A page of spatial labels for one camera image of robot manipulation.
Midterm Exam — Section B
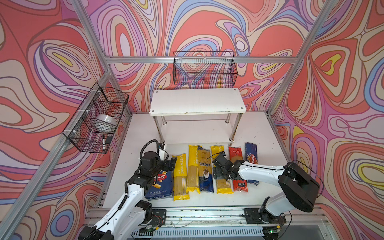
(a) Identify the yellow pastatime spaghetti bag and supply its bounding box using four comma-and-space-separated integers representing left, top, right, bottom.
211, 146, 234, 194
187, 145, 202, 194
173, 154, 190, 201

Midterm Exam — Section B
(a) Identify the red spaghetti bag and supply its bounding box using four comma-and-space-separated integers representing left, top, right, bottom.
229, 147, 248, 193

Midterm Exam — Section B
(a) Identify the dark blue Barilla spaghetti box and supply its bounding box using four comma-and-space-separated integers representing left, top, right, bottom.
245, 142, 258, 165

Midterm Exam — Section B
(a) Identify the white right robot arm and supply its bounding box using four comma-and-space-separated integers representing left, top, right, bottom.
212, 152, 320, 224

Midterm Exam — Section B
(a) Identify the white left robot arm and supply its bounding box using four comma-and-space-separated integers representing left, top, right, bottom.
78, 140, 177, 240

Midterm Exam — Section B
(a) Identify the white two-tier shelf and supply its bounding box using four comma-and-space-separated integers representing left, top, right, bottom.
149, 88, 246, 144

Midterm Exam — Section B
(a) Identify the blue Ankara spaghetti bag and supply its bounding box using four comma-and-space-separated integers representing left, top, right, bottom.
197, 147, 214, 193

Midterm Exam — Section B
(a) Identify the blue Barilla rigatoni box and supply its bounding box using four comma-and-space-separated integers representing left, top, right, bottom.
145, 171, 174, 200

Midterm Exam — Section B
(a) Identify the black marker pen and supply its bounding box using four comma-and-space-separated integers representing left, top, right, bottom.
102, 135, 106, 152

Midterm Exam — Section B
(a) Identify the silver tape roll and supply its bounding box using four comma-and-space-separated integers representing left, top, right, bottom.
96, 114, 118, 126

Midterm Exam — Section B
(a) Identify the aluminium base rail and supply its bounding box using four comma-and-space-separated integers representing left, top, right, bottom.
83, 206, 328, 239

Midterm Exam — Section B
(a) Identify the black wire basket left wall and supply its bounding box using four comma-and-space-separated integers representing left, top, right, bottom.
63, 83, 130, 154

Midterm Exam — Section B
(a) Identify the black wire basket wall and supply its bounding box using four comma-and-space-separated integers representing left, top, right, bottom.
63, 83, 130, 154
173, 50, 238, 89

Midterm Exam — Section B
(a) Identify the black wire basket back wall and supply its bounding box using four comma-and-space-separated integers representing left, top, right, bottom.
173, 50, 238, 89

